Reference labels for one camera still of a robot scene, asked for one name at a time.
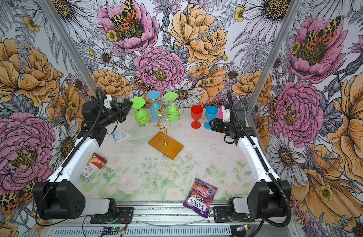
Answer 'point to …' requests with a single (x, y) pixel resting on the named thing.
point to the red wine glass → (197, 112)
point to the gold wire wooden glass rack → (163, 142)
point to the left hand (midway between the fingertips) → (135, 105)
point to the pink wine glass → (221, 113)
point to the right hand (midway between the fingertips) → (213, 126)
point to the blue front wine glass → (211, 114)
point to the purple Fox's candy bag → (199, 198)
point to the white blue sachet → (120, 135)
